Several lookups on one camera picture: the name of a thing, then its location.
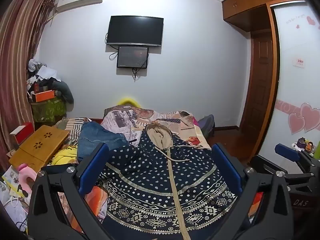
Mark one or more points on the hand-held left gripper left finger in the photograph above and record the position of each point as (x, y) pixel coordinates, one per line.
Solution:
(93, 166)

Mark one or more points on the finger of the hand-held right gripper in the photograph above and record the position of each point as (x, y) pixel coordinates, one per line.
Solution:
(287, 152)
(265, 163)

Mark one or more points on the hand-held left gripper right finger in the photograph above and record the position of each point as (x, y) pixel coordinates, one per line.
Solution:
(227, 167)

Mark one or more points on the navy patterned hooded garment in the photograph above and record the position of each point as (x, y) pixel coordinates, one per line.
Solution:
(150, 180)

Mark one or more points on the small colourful toys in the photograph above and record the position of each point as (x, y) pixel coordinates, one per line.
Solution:
(305, 145)

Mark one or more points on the blue jeans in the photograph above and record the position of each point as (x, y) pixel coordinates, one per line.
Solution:
(100, 136)

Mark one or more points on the yellow cloth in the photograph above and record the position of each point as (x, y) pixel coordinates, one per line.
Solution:
(62, 156)

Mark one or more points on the pink heart sticker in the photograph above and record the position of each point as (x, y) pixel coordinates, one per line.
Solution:
(303, 118)

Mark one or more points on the striped bed sheet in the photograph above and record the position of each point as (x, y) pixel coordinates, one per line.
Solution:
(72, 127)

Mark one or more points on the purple grey backpack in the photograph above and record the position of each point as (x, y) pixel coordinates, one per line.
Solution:
(207, 126)

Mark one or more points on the printed blanket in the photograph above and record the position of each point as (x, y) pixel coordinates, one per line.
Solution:
(125, 120)

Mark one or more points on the wooden lap desk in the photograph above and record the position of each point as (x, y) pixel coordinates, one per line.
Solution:
(37, 145)

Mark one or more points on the white sliding wardrobe door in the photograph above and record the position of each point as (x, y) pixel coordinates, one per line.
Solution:
(292, 85)

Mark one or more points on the pink toy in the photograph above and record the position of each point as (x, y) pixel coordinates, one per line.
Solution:
(23, 173)

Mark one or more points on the green patterned cloth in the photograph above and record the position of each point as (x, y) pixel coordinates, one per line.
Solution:
(48, 110)

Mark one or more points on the yellow object behind bed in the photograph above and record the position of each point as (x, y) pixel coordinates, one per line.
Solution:
(128, 102)

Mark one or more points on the brown wooden door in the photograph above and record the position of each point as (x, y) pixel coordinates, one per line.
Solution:
(258, 85)

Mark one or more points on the red box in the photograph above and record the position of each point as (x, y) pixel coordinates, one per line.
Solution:
(23, 132)

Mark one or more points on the dark grey jacket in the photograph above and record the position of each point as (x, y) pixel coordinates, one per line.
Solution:
(65, 91)

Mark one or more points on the picture book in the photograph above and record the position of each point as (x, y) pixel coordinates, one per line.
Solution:
(11, 180)

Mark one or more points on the orange box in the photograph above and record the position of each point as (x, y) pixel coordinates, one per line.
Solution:
(45, 95)

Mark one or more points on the pile of white clutter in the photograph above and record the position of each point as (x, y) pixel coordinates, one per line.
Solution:
(43, 71)

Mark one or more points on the striped red curtain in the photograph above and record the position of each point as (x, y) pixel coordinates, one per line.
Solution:
(17, 55)

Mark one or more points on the wooden overhead cabinet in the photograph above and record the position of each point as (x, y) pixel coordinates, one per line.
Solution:
(246, 7)

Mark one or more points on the small wall label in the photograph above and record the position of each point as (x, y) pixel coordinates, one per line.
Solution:
(298, 62)

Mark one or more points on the small black wall monitor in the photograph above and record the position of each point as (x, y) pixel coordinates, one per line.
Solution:
(132, 57)

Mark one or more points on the large black wall television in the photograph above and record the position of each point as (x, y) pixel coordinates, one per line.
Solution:
(135, 31)

